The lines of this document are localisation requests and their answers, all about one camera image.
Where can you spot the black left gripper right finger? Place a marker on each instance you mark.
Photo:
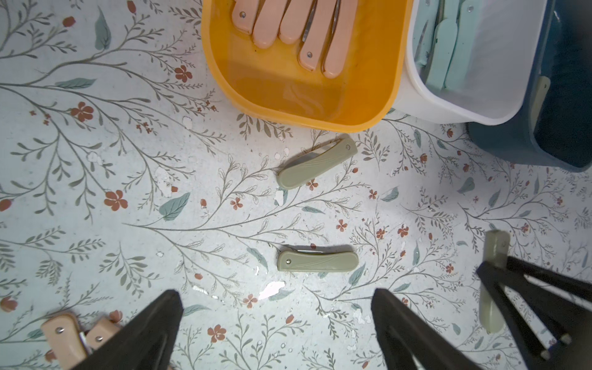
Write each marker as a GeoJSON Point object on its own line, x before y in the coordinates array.
{"type": "Point", "coordinates": [407, 341]}

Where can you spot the yellow plastic storage box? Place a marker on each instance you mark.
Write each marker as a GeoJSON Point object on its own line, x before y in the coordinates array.
{"type": "Point", "coordinates": [269, 84]}

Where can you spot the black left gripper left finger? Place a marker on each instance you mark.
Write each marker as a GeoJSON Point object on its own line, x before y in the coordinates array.
{"type": "Point", "coordinates": [146, 342]}

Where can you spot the olive green folding knife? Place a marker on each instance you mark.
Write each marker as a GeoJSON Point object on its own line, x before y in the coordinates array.
{"type": "Point", "coordinates": [538, 96]}
{"type": "Point", "coordinates": [315, 163]}
{"type": "Point", "coordinates": [495, 253]}
{"type": "Point", "coordinates": [332, 259]}

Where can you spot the teal plastic storage box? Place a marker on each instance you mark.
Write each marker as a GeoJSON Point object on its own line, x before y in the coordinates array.
{"type": "Point", "coordinates": [562, 137]}

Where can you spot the pink folding knife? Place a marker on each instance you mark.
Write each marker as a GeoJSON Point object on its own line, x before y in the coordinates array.
{"type": "Point", "coordinates": [268, 22]}
{"type": "Point", "coordinates": [294, 21]}
{"type": "Point", "coordinates": [64, 336]}
{"type": "Point", "coordinates": [244, 15]}
{"type": "Point", "coordinates": [341, 35]}
{"type": "Point", "coordinates": [101, 333]}

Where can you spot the white plastic storage box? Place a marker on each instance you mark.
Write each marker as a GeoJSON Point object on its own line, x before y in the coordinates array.
{"type": "Point", "coordinates": [496, 82]}

